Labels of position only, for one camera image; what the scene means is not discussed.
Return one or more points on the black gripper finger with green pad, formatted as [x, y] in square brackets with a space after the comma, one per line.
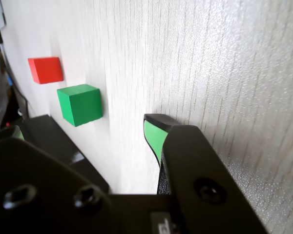
[200, 170]
[39, 190]

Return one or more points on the green wooden cube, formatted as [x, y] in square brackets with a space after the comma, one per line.
[84, 109]

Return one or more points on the red wooden cube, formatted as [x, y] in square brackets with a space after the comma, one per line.
[47, 70]

